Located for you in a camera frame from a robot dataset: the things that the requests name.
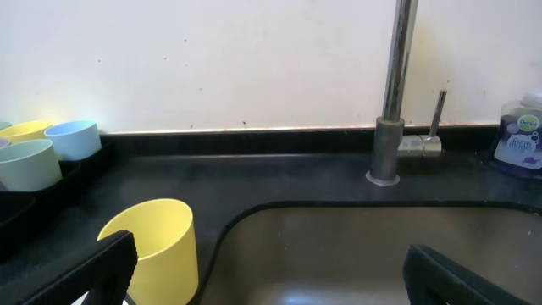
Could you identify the green cup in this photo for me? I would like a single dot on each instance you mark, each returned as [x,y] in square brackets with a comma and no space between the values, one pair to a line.
[29,169]
[3,125]

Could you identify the yellow cup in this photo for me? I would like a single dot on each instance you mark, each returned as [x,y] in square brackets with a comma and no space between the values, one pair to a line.
[25,131]
[169,254]

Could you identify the blue cup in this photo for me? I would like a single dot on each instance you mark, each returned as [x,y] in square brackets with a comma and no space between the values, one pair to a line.
[76,142]

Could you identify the steel tap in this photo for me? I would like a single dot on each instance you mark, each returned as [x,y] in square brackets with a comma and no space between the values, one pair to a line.
[387,144]

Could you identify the steel sink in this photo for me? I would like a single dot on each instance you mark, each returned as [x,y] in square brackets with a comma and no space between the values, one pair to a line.
[339,254]

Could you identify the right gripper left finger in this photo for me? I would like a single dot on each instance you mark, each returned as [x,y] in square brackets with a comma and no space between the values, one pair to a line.
[106,267]

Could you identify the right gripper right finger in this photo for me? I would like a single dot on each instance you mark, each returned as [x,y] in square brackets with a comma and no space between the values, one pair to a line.
[440,279]

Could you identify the grey cup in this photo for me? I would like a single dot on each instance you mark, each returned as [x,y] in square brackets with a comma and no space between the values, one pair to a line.
[3,143]

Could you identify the black tray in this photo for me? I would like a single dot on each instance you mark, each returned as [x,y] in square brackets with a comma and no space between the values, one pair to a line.
[51,199]

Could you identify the blue soap bottle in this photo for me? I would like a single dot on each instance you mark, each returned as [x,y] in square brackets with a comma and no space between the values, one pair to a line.
[518,144]

